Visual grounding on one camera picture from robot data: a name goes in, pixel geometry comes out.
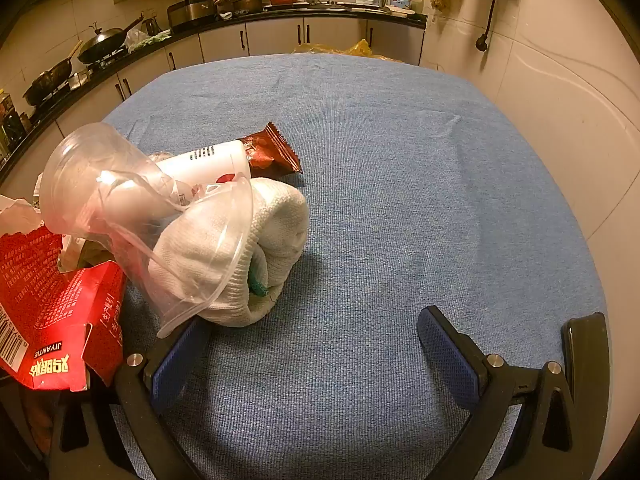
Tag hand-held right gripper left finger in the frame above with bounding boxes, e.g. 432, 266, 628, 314
47, 317, 211, 480

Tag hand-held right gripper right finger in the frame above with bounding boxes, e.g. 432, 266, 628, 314
416, 305, 613, 480

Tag white sock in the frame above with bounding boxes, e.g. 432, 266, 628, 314
152, 177, 308, 328

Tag clear plastic cup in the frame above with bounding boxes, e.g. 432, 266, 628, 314
39, 122, 193, 256

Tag white plastic bottle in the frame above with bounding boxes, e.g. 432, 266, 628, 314
107, 140, 252, 221

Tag brown snack wrapper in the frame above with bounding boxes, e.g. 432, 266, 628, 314
235, 121, 304, 181

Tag torn red cardboard box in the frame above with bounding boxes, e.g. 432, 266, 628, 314
0, 195, 126, 393

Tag blue tablecloth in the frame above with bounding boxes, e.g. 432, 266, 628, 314
102, 54, 608, 480

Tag row of condiment bottles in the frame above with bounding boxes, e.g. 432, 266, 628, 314
0, 90, 31, 161

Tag black frying pan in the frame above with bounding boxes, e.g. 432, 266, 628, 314
22, 40, 83, 107

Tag yellow plastic bag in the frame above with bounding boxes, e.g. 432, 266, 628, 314
292, 38, 406, 63

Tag bag of green vegetables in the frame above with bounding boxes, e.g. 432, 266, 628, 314
125, 27, 173, 53

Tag black wok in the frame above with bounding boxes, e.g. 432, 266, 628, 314
77, 16, 146, 65

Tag white kitchen base cabinets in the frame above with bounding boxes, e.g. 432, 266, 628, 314
0, 15, 428, 186

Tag black rice cooker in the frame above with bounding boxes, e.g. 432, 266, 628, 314
166, 0, 218, 31

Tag dark cooking pot with lid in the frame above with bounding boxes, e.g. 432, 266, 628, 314
215, 0, 264, 17

